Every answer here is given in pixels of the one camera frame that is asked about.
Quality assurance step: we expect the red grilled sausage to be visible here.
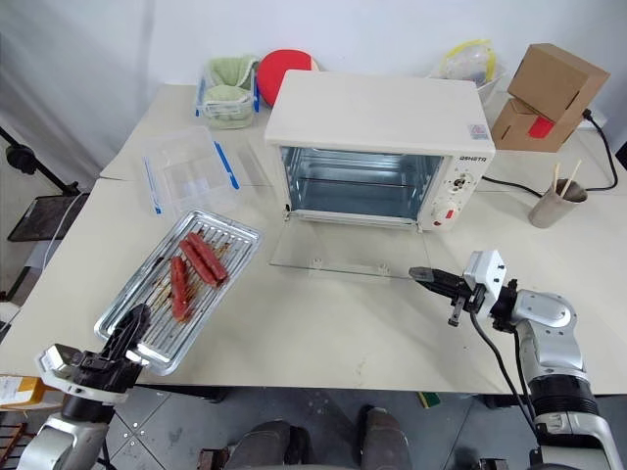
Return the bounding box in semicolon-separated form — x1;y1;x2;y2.
169;255;194;323
187;232;230;286
178;239;217;287

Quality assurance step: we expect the dark rounded shape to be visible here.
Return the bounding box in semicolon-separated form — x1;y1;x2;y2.
361;404;412;470
225;419;311;470

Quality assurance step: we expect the white toaster oven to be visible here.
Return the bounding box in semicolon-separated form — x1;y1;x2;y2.
264;69;497;234

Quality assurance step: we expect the thin white cable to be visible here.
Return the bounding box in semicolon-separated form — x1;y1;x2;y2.
40;194;90;271

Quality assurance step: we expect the black oven power cable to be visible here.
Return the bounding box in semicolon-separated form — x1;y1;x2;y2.
481;109;619;193

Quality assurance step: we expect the clear plastic container lid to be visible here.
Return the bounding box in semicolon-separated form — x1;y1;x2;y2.
140;125;242;219

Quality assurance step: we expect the cardboard box with red label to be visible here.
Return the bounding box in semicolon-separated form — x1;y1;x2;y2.
491;97;580;154

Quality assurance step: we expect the large brown cardboard box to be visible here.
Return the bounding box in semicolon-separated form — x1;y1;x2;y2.
506;43;611;124

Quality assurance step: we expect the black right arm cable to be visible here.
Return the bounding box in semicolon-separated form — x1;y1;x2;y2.
468;311;546;454

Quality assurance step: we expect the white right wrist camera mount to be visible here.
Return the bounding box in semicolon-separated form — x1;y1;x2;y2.
461;250;508;320

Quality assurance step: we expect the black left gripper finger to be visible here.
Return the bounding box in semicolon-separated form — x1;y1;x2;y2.
104;305;144;359
125;304;153;353

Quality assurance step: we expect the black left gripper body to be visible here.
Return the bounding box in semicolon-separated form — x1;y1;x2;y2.
72;350;144;394

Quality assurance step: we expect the clear container holding green cloths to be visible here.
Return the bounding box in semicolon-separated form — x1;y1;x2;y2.
194;55;262;131

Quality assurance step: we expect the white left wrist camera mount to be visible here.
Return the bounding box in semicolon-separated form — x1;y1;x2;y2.
36;342;151;404

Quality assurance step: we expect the yellow cardboard package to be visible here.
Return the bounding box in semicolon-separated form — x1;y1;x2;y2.
0;373;52;408

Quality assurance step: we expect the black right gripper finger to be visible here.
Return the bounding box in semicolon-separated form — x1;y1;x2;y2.
412;276;467;300
408;265;467;289

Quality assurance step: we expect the green folded cloth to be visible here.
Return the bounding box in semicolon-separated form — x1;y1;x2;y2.
202;84;252;108
207;56;260;93

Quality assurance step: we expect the red round plate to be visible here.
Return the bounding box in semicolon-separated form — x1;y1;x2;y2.
256;48;320;107

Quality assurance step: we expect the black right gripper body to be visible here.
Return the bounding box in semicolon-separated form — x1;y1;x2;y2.
447;282;487;328

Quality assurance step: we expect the black stand pole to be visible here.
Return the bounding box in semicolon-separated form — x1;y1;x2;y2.
0;125;82;195

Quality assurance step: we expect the glass oven door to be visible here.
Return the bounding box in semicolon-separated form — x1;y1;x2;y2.
267;203;433;282

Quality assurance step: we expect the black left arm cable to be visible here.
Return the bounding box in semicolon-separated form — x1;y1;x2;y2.
96;430;115;470

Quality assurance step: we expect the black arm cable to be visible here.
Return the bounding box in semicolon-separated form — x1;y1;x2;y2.
96;430;115;470
468;311;546;454

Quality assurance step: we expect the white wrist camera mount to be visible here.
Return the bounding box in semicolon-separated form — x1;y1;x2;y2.
461;250;508;320
36;342;151;404

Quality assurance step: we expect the black stand base plate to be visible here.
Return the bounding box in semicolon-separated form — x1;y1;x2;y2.
6;192;91;244

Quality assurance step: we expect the clear bag with yellow rim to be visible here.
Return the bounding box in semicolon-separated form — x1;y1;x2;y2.
429;39;500;85

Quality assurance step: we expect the white plastic bin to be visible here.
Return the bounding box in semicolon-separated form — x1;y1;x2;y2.
475;62;509;107

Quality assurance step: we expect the grey cup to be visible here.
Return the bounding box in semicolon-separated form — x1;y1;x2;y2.
530;177;589;230

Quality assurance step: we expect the silver metal baking tray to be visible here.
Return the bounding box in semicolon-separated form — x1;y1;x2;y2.
93;210;263;377

